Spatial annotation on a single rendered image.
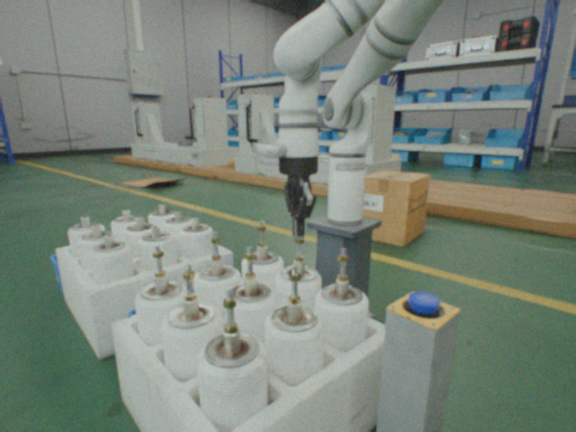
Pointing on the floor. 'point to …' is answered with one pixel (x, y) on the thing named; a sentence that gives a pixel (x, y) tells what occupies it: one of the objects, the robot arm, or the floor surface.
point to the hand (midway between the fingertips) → (298, 227)
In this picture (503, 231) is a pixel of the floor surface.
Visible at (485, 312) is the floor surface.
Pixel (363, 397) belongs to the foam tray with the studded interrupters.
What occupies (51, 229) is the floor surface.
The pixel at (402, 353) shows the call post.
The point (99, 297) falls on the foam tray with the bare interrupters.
